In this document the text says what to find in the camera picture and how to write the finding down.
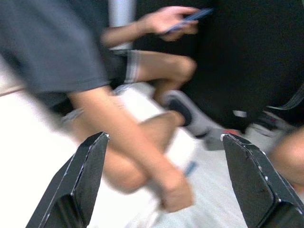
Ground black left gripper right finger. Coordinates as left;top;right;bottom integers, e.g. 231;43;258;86
220;133;304;228

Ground hand holding phone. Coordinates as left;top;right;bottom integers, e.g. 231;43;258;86
142;6;200;42

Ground hand of grey-shirted person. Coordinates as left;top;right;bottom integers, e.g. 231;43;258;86
160;173;195;214

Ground grey slipper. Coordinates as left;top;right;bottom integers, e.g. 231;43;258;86
162;89;216;139

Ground black shorts with white stripes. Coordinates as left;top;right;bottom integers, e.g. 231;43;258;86
105;49;140;84

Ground dark blue phone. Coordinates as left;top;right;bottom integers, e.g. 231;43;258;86
163;8;215;34

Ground bare leg of seated person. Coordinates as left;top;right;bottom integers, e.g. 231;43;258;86
133;51;198;106

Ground grey t-shirt torso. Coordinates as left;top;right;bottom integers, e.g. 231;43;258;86
0;0;114;114

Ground bare leg of grey-shirted person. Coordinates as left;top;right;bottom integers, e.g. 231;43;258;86
68;110;187;194

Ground white pole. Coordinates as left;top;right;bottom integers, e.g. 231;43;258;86
108;0;138;51

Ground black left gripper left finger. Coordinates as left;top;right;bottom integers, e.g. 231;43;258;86
25;132;110;228

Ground large black bag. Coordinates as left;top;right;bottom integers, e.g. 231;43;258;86
133;0;304;135

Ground blue pen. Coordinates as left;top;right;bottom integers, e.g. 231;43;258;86
184;161;199;177

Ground bare knee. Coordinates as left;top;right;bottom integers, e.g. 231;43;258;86
270;128;304;190

